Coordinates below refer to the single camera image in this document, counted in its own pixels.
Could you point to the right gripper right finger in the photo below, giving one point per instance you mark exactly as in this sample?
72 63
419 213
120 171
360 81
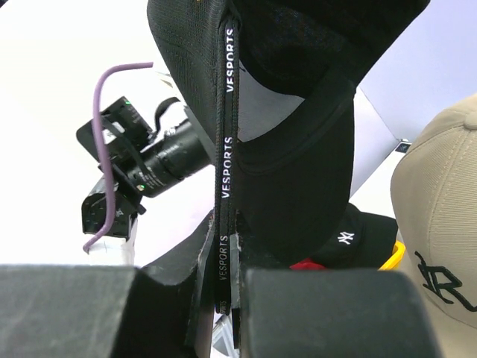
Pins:
336 312

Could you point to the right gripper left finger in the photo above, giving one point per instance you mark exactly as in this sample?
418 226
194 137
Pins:
161 310

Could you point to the black cap gold R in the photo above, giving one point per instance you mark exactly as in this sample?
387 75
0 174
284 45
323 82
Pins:
272 84

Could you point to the beige cap black R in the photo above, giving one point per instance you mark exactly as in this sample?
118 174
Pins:
433 194

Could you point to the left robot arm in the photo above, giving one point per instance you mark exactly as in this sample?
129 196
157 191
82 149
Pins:
147 161

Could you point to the red cap white logo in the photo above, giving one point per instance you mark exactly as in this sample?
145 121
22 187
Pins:
307 265

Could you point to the black cap white NY logo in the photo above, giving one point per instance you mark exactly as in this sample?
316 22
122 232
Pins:
361 240

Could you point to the yellow plastic tray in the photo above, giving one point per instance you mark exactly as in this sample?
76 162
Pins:
393 262

